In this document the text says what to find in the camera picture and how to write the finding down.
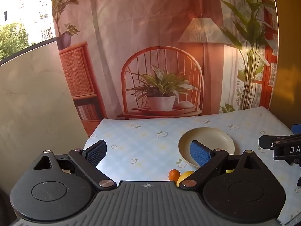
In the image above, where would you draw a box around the green tree outside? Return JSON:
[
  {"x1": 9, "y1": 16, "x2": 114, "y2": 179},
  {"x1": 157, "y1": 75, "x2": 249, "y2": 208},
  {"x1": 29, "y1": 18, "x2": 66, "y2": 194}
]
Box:
[{"x1": 0, "y1": 22, "x2": 36, "y2": 61}]

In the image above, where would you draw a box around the white apartment building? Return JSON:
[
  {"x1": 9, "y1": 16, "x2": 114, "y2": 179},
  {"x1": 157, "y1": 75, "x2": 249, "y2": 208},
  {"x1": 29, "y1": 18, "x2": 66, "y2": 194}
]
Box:
[{"x1": 0, "y1": 0, "x2": 55, "y2": 45}]

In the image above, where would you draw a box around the tangerine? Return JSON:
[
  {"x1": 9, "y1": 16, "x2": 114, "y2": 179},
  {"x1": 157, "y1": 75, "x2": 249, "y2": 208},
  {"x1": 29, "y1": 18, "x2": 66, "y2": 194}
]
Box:
[{"x1": 168, "y1": 169, "x2": 181, "y2": 183}]

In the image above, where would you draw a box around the beige plate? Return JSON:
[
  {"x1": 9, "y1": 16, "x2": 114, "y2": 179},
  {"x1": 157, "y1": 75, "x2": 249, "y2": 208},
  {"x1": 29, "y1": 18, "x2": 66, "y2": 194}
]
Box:
[{"x1": 178, "y1": 127, "x2": 236, "y2": 169}]

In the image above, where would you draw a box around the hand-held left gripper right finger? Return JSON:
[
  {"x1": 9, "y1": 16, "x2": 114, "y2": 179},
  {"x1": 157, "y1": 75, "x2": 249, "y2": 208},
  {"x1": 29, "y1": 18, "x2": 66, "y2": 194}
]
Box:
[{"x1": 178, "y1": 140, "x2": 262, "y2": 191}]

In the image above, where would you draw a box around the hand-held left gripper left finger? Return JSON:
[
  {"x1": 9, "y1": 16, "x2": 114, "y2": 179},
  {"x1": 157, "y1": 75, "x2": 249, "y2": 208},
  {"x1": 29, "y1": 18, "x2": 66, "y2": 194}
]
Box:
[{"x1": 33, "y1": 139, "x2": 117, "y2": 191}]

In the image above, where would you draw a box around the large lemon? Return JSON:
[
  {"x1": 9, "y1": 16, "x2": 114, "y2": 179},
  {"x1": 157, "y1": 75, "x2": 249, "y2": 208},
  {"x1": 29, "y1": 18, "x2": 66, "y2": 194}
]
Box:
[{"x1": 177, "y1": 171, "x2": 195, "y2": 186}]

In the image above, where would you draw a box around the floral checked tablecloth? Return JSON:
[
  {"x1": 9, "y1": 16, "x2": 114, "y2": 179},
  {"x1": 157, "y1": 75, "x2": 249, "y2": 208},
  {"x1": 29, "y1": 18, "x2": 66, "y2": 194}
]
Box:
[{"x1": 83, "y1": 106, "x2": 301, "y2": 226}]

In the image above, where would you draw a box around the printed backdrop cloth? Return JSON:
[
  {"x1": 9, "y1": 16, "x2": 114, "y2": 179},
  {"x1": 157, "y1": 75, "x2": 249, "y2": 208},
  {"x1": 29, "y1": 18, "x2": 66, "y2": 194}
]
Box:
[{"x1": 50, "y1": 0, "x2": 279, "y2": 138}]

